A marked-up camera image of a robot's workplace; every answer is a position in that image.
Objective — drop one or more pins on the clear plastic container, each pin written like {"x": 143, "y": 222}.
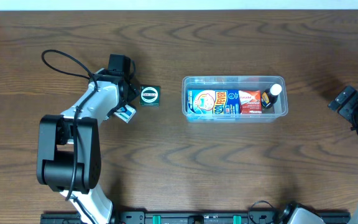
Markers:
{"x": 247, "y": 83}

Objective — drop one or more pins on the green square box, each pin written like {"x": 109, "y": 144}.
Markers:
{"x": 150, "y": 96}

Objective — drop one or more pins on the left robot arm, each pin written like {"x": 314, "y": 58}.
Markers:
{"x": 69, "y": 156}

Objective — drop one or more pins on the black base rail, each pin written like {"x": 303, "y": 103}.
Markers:
{"x": 266, "y": 216}

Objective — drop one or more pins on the dark bottle white cap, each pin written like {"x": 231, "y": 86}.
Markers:
{"x": 270, "y": 96}

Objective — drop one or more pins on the blue Cool Fever box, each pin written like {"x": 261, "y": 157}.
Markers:
{"x": 213, "y": 102}

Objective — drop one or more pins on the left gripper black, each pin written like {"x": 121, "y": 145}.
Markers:
{"x": 130, "y": 92}

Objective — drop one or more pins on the white Panadol box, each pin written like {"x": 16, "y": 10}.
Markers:
{"x": 125, "y": 113}

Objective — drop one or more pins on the red Panadol ActiFast box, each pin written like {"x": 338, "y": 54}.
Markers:
{"x": 250, "y": 102}

